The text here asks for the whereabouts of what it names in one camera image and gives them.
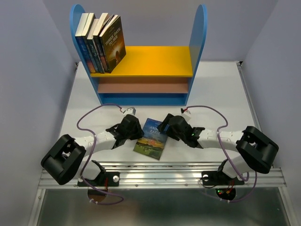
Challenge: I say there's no Animal Farm book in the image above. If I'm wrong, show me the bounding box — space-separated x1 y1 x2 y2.
133 118 167 160

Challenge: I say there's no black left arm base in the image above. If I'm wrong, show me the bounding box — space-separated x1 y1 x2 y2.
77 171 120 196

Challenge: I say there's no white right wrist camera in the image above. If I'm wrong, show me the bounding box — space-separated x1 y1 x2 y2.
181 108 191 121

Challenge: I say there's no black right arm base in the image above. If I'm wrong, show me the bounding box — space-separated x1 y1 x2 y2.
200 171 245 201

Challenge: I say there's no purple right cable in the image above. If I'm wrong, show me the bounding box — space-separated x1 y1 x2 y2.
187 105 257 203

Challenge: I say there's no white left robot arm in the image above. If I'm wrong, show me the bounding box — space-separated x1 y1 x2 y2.
40 114 144 185

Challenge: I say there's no blue and yellow bookshelf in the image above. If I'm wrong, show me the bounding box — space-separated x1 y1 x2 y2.
69 4 207 106

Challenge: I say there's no Jane Eyre book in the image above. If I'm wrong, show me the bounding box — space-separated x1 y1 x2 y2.
75 13 96 73

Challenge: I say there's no Three Days to See book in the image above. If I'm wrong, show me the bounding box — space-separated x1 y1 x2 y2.
99 15 126 73

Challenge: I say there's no A Tale of Two Cities book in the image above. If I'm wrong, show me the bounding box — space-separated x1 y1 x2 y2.
93 13 111 73

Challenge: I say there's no Nineteen Eighty-Four book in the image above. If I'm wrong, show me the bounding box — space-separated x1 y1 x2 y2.
81 13 103 73

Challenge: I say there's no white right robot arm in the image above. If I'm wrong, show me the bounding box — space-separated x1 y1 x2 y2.
157 114 279 186

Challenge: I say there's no Little Women book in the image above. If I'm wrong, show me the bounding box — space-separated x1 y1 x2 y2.
87 18 104 73

